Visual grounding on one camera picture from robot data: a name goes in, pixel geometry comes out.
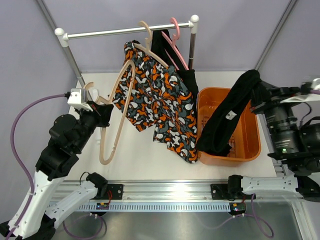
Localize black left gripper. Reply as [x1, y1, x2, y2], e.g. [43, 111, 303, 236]
[73, 100, 114, 153]

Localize beige wooden hanger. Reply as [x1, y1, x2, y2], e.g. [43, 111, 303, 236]
[132, 20, 169, 68]
[94, 60, 136, 165]

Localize black shorts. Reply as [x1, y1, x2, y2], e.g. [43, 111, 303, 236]
[196, 69, 262, 157]
[151, 29, 199, 103]

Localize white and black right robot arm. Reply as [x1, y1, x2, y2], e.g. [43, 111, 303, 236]
[226, 77, 320, 203]

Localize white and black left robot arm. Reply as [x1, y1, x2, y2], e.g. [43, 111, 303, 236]
[0, 101, 113, 240]

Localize orange camouflage shorts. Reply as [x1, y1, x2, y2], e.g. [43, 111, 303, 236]
[112, 40, 198, 164]

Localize pink plastic hanger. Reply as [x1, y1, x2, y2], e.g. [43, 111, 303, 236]
[161, 17, 189, 70]

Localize orange plastic laundry basket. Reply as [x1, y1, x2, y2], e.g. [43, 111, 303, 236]
[197, 87, 261, 167]

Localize white and steel clothes rack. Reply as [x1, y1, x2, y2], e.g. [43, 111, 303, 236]
[53, 14, 200, 85]

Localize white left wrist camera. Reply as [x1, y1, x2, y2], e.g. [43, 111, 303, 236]
[67, 88, 93, 112]

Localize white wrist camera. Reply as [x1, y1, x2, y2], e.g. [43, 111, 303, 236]
[280, 76, 320, 104]
[67, 88, 93, 112]

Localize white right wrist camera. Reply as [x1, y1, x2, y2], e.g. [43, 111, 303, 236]
[280, 76, 320, 104]

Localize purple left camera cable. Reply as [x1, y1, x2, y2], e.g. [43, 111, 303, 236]
[3, 93, 72, 240]

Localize purple cable lower left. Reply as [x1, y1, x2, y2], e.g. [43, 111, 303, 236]
[62, 212, 108, 240]

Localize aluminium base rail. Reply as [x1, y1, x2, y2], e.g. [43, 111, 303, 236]
[54, 181, 305, 203]

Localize white slotted cable duct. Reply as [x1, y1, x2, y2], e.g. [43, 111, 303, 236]
[75, 202, 231, 213]

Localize purple cable lower right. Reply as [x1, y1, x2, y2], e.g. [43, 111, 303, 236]
[194, 192, 275, 238]

